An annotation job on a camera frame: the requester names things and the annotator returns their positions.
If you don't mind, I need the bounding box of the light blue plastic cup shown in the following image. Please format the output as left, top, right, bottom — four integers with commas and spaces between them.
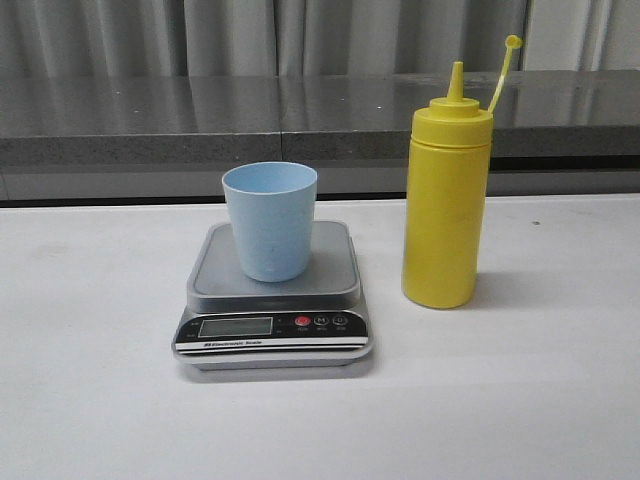
222, 162, 318, 282

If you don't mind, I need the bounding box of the yellow squeeze bottle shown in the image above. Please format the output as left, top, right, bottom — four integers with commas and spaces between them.
402, 35, 523, 309

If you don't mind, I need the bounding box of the silver electronic kitchen scale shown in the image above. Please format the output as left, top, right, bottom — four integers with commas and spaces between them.
172, 221, 374, 371

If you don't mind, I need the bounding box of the grey stone counter ledge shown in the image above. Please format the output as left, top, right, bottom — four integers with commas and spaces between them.
1, 71, 639, 171

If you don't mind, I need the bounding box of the grey curtain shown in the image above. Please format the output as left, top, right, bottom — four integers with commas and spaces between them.
1, 1, 639, 78

